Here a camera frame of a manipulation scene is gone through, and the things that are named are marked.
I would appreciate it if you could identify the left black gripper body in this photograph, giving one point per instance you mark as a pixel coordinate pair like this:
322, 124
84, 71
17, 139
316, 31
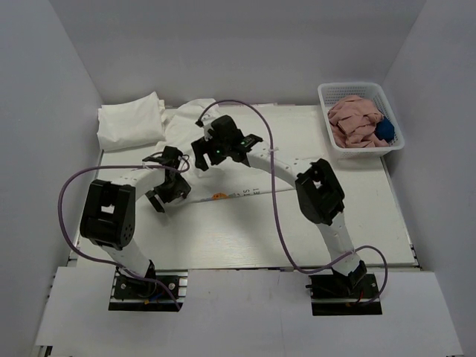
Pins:
172, 189

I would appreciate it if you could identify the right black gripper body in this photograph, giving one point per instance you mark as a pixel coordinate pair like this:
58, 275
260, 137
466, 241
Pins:
219, 149

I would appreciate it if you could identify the white printed t shirt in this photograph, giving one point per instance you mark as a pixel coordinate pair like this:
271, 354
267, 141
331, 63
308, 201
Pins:
226, 180

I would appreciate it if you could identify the pink t shirt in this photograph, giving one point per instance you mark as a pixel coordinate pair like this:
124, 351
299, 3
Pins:
353, 122

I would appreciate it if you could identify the blue t shirt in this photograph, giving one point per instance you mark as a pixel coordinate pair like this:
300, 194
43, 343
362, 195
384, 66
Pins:
385, 130

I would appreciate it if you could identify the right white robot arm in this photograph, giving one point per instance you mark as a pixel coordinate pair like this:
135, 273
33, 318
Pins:
319, 193

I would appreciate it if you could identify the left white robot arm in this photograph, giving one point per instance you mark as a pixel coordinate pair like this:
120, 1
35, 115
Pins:
108, 219

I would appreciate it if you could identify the folded white t shirt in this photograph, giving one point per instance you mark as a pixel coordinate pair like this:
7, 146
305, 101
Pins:
132, 124

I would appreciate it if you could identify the white plastic basket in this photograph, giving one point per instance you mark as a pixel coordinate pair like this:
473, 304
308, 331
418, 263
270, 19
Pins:
330, 93

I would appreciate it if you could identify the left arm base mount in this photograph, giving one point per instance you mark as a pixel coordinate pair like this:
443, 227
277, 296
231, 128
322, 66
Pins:
130, 295

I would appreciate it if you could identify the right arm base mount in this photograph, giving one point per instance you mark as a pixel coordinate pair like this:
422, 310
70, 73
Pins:
330, 298

